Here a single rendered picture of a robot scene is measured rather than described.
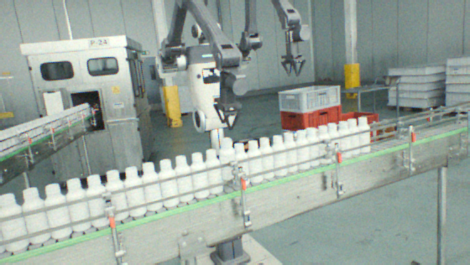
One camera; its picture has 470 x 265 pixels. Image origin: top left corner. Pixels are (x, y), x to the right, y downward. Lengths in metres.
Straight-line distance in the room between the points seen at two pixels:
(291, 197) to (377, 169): 0.49
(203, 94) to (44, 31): 11.65
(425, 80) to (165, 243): 7.52
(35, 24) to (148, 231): 12.34
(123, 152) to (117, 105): 0.67
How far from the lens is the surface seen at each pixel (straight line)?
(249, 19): 1.86
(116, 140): 4.91
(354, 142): 1.62
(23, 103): 13.23
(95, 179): 1.15
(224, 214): 1.27
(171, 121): 8.92
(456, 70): 7.80
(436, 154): 2.05
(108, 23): 13.35
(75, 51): 4.95
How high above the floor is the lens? 1.47
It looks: 11 degrees down
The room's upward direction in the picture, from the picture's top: 6 degrees counter-clockwise
